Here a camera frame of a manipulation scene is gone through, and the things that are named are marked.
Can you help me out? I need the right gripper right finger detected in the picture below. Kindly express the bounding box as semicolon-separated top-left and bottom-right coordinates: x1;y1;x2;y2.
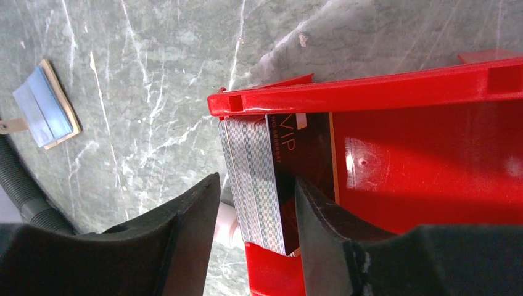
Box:
295;178;522;295

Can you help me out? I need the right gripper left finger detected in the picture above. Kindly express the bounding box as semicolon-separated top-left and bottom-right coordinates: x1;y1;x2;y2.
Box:
1;173;221;295

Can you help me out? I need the black VIP credit card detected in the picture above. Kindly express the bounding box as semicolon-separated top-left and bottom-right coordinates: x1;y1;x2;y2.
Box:
266;113;336;256

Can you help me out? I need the white credit card stack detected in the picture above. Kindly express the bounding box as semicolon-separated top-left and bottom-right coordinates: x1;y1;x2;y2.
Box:
218;115;286;255

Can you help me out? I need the red plastic bin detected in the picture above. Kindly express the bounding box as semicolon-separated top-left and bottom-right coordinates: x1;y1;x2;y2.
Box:
207;49;522;295

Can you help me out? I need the white PVC pipe frame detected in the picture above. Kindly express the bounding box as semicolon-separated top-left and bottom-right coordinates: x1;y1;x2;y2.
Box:
213;173;246;251

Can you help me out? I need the black corrugated hose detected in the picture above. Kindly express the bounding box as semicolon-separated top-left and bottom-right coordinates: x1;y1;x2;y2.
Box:
0;134;78;236

